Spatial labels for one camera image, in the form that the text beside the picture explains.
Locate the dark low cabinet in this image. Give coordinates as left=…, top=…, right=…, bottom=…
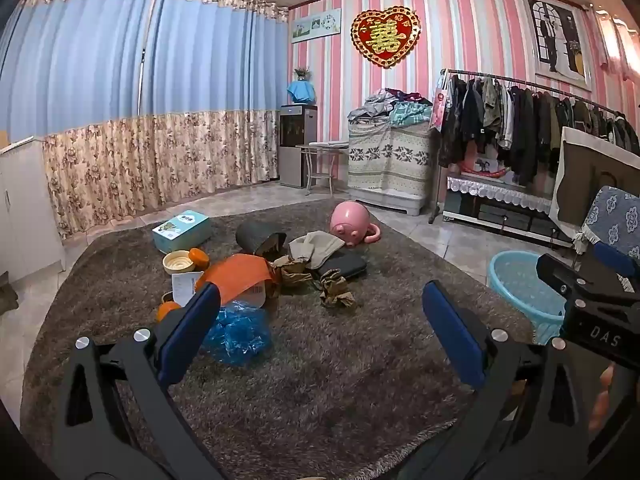
left=442, top=187, right=576, bottom=248

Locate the orange plastic sheet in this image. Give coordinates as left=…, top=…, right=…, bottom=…
left=195, top=254, right=278, bottom=306

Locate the landscape wall picture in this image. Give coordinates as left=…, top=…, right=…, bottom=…
left=291, top=8, right=342, bottom=43

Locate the wall poster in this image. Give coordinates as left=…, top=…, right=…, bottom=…
left=522, top=0, right=593, bottom=92

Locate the grey water dispenser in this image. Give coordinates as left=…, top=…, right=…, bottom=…
left=278, top=104, right=318, bottom=188

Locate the pink printed hanging bag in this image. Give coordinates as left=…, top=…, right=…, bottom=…
left=428, top=72, right=453, bottom=132

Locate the white cabinet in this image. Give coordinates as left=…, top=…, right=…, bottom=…
left=0, top=135, right=68, bottom=286

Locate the blue floral curtain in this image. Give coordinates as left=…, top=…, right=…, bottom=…
left=0, top=0, right=291, bottom=241

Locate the black flat pouch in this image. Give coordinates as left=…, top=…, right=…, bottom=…
left=312, top=250, right=366, bottom=281

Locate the pink piggy bank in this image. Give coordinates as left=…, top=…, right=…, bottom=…
left=330, top=200, right=382, bottom=247

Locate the blue plastic wastebasket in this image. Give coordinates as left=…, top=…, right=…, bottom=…
left=487, top=251, right=568, bottom=343

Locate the pile of clothes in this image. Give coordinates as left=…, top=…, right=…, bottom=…
left=348, top=88, right=433, bottom=128

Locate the teal cardboard box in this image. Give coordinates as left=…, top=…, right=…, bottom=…
left=152, top=210, right=212, bottom=255

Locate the brown framed board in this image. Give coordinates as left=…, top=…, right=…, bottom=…
left=550, top=127, right=640, bottom=241

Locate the row of hanging clothes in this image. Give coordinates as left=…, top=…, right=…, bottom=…
left=439, top=72, right=640, bottom=186

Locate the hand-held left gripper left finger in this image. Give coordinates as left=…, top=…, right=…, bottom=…
left=50, top=282, right=226, bottom=480

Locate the blue cloth cover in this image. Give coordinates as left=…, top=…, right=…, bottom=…
left=286, top=80, right=317, bottom=106

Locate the blue plastic bag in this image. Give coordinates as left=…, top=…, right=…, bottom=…
left=202, top=300, right=273, bottom=366

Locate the brown crumpled paper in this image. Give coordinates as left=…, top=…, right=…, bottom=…
left=272, top=255, right=313, bottom=288
left=320, top=269, right=356, bottom=308

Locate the blue patterned cloth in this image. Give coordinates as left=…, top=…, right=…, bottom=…
left=575, top=186, right=640, bottom=257

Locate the small folding table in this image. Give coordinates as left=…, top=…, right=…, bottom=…
left=296, top=141, right=351, bottom=196

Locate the white paper slip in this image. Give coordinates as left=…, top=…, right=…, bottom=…
left=171, top=272, right=203, bottom=306

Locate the white lace cloth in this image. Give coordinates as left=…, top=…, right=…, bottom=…
left=446, top=175, right=553, bottom=213

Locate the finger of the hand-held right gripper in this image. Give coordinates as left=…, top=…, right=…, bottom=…
left=536, top=254, right=638, bottom=311
left=592, top=242, right=640, bottom=281

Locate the metal clothes rack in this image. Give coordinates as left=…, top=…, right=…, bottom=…
left=430, top=67, right=640, bottom=226

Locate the grey plastic cabinet base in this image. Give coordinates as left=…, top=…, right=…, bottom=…
left=350, top=187, right=432, bottom=217

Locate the patterned blanket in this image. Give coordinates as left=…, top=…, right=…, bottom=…
left=347, top=120, right=436, bottom=198

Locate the dark grey pouch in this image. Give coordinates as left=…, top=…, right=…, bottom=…
left=235, top=221, right=287, bottom=261

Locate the person's right hand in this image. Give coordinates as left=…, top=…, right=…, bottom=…
left=587, top=364, right=622, bottom=436

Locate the beige cloth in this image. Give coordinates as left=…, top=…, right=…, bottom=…
left=289, top=231, right=346, bottom=270

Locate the dark green cloth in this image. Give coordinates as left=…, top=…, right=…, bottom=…
left=0, top=270, right=21, bottom=312

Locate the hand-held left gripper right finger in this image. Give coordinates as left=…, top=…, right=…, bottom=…
left=405, top=280, right=608, bottom=480

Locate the cream plastic bowl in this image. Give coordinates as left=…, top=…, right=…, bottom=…
left=162, top=249, right=198, bottom=277

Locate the red heart wall decoration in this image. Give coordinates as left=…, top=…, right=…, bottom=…
left=350, top=6, right=422, bottom=69

